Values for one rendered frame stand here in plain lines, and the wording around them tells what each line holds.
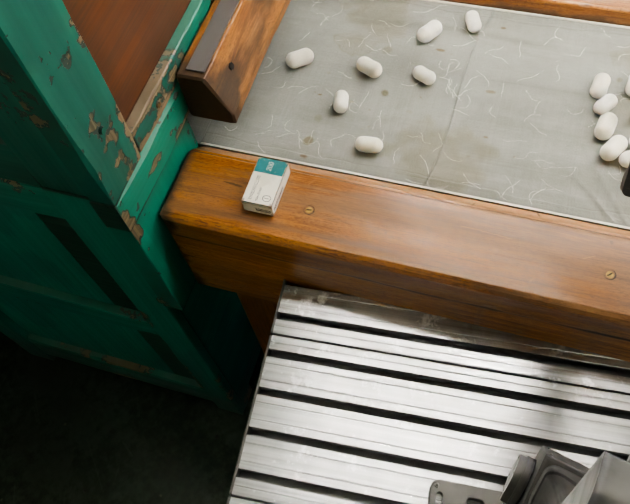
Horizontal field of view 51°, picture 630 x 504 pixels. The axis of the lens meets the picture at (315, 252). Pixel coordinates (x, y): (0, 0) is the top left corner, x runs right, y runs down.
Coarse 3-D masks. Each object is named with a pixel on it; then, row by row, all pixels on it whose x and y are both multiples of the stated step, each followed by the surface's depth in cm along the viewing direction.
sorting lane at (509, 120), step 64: (320, 0) 92; (384, 0) 91; (320, 64) 86; (384, 64) 85; (448, 64) 84; (512, 64) 83; (576, 64) 82; (256, 128) 82; (320, 128) 81; (384, 128) 80; (448, 128) 79; (512, 128) 79; (576, 128) 78; (448, 192) 75; (512, 192) 74; (576, 192) 74
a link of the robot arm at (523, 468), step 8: (520, 456) 55; (528, 456) 56; (520, 464) 55; (528, 464) 55; (512, 472) 56; (520, 472) 54; (528, 472) 54; (512, 480) 54; (520, 480) 54; (528, 480) 54; (504, 488) 56; (512, 488) 55; (520, 488) 54; (504, 496) 55; (512, 496) 55; (520, 496) 54
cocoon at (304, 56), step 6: (306, 48) 85; (288, 54) 85; (294, 54) 84; (300, 54) 84; (306, 54) 85; (312, 54) 85; (288, 60) 85; (294, 60) 84; (300, 60) 85; (306, 60) 85; (312, 60) 85; (294, 66) 85; (300, 66) 86
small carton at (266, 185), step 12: (264, 168) 74; (276, 168) 73; (288, 168) 74; (252, 180) 73; (264, 180) 73; (276, 180) 73; (252, 192) 72; (264, 192) 72; (276, 192) 72; (252, 204) 72; (264, 204) 71; (276, 204) 73
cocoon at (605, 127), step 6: (606, 114) 76; (612, 114) 76; (600, 120) 76; (606, 120) 75; (612, 120) 76; (600, 126) 75; (606, 126) 75; (612, 126) 75; (594, 132) 76; (600, 132) 75; (606, 132) 75; (612, 132) 75; (600, 138) 76; (606, 138) 76
